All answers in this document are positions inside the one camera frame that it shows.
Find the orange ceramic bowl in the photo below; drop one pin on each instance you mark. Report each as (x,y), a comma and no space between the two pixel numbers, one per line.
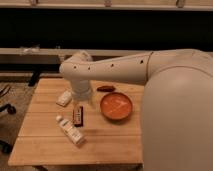
(116,106)

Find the wooden table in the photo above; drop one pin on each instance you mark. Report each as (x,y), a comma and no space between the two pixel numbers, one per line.
(41,142)

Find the white lotion tube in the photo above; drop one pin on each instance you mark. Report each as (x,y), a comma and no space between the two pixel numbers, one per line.
(70,130)

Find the small white packet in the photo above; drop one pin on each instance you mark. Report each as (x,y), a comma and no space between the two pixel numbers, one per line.
(64,98)

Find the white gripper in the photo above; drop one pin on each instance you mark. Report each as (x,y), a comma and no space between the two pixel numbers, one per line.
(81,90)

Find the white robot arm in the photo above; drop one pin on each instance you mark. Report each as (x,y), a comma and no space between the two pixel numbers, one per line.
(177,103)

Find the black office chair base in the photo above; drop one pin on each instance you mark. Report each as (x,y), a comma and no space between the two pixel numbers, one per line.
(6,148)

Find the brown chocolate bar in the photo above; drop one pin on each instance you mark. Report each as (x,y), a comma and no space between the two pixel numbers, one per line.
(78,116)

